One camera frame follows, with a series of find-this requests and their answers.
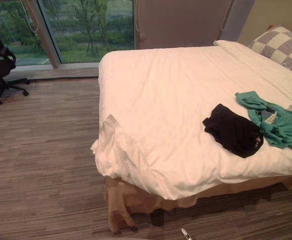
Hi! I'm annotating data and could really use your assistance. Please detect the beige bed skirt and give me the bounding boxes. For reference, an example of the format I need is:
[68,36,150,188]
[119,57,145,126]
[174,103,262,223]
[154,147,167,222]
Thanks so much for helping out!
[103,172,292,235]

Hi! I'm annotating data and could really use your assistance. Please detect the black cloth garment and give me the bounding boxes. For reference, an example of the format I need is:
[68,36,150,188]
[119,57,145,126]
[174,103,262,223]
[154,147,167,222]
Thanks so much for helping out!
[202,103,264,159]

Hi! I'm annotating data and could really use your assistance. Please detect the green cloth garment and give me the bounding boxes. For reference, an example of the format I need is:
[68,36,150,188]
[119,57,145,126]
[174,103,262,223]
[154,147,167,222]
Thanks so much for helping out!
[235,91,292,151]

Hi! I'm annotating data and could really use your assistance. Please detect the white duvet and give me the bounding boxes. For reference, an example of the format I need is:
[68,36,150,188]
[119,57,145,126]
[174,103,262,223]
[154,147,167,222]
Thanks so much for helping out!
[90,39,292,201]

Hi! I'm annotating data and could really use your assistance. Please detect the grey white checkered pillow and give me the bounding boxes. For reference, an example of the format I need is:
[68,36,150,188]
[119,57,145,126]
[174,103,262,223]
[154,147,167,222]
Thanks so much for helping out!
[248,24,292,74]

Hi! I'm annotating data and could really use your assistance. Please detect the white blind cord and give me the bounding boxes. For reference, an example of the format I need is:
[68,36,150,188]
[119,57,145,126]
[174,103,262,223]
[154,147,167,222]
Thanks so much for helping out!
[20,0,40,33]
[135,0,140,32]
[220,0,236,32]

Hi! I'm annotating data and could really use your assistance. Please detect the grey window frame post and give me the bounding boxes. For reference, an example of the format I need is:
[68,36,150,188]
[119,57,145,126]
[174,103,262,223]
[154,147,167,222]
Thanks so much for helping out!
[25,0,63,69]

